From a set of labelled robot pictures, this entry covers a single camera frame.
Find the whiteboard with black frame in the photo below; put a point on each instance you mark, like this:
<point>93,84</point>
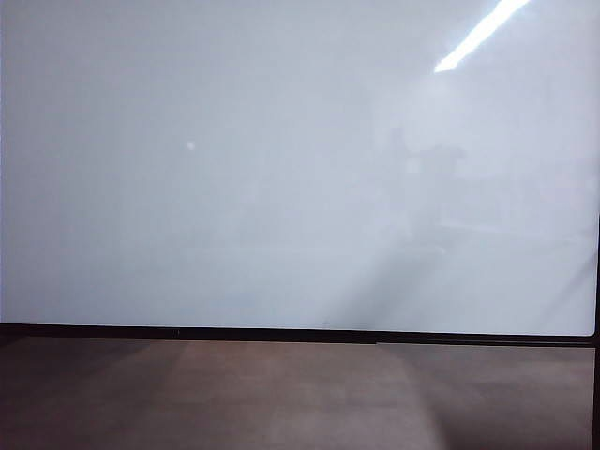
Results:
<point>234,187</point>

